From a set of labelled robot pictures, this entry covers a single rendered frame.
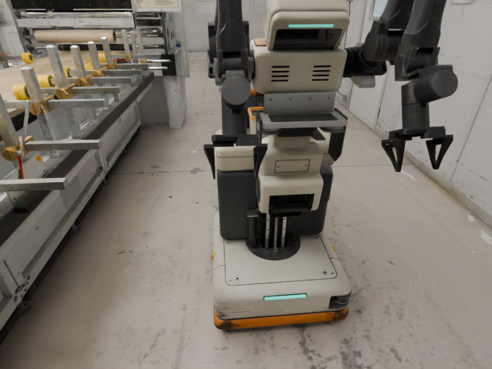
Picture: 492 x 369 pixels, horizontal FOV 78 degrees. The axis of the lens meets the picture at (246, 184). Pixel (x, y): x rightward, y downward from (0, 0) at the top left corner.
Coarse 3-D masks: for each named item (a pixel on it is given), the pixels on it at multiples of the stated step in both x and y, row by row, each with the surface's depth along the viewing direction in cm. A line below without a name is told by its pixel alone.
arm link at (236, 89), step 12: (216, 60) 66; (252, 60) 67; (216, 72) 66; (228, 72) 59; (240, 72) 59; (252, 72) 67; (216, 84) 69; (228, 84) 59; (240, 84) 59; (228, 96) 59; (240, 96) 59
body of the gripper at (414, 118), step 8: (416, 104) 69; (424, 104) 70; (408, 112) 71; (416, 112) 69; (424, 112) 69; (408, 120) 71; (416, 120) 70; (424, 120) 69; (408, 128) 68; (416, 128) 69; (424, 128) 69; (432, 128) 69; (440, 128) 69; (416, 136) 72
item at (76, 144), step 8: (0, 144) 119; (32, 144) 119; (40, 144) 120; (48, 144) 120; (56, 144) 120; (64, 144) 120; (72, 144) 121; (80, 144) 121; (88, 144) 121; (96, 144) 121
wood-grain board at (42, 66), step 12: (36, 60) 276; (48, 60) 276; (72, 60) 276; (84, 60) 276; (0, 72) 225; (12, 72) 225; (36, 72) 225; (48, 72) 225; (0, 84) 191; (12, 84) 191; (12, 96) 167; (24, 108) 152
